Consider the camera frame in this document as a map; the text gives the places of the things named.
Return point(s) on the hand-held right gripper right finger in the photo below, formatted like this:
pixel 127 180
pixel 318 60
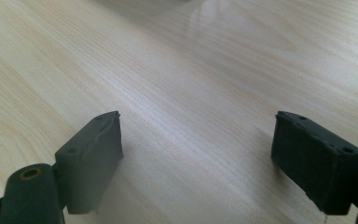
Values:
pixel 315 168

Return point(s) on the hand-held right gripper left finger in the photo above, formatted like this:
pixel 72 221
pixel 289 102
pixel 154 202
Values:
pixel 88 168

